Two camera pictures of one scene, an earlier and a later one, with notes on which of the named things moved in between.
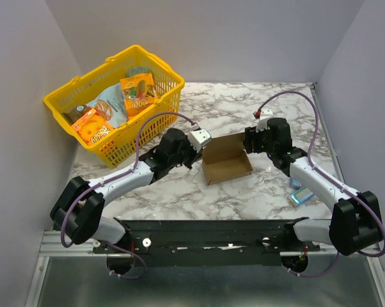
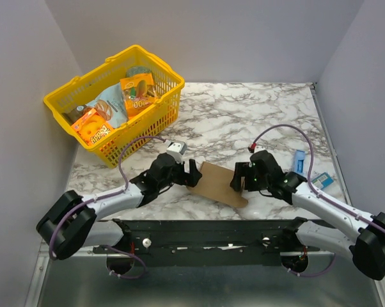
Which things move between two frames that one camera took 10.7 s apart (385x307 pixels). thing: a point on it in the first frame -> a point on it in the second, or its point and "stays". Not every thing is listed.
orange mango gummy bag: [139, 91] stays
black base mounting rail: [207, 242] stays
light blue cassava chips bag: [112, 107] stays
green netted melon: [137, 70] stays
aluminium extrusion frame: [52, 246] stays
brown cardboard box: [224, 157] -> [215, 183]
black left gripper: [195, 155] -> [192, 178]
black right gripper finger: [250, 137] -> [239, 171]
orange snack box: [93, 128] stays
